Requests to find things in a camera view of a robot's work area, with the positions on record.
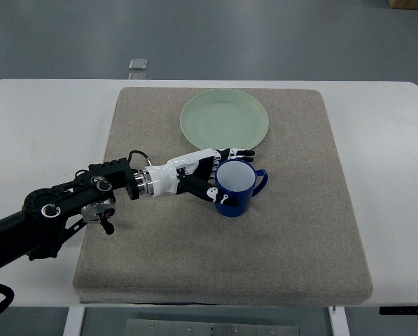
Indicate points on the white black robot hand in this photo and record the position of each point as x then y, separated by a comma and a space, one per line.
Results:
193, 173

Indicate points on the blue enamel mug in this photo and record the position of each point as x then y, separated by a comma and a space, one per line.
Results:
238, 182

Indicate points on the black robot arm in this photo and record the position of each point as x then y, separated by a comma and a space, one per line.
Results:
51, 216

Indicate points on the green round plate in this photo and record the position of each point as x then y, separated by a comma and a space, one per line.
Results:
224, 118

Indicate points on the lower floor socket plate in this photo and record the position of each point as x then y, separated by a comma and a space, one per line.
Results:
137, 76

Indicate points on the floor socket plate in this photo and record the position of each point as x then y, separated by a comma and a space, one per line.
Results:
138, 64
137, 76

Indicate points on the upper floor socket plate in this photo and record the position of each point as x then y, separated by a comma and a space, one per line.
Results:
138, 64

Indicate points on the beige fabric mat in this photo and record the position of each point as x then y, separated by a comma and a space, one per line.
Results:
298, 243

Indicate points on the white left table leg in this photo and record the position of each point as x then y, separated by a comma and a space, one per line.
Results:
74, 321

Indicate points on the white table leg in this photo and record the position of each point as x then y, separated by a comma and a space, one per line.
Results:
74, 321
338, 321

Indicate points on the white right table leg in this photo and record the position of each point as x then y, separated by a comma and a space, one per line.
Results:
338, 321

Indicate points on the black desk control panel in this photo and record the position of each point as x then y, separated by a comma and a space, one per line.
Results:
398, 310

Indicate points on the cardboard box corner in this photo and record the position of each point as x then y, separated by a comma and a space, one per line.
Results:
404, 4

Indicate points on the metal base plate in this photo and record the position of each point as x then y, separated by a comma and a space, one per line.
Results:
162, 327

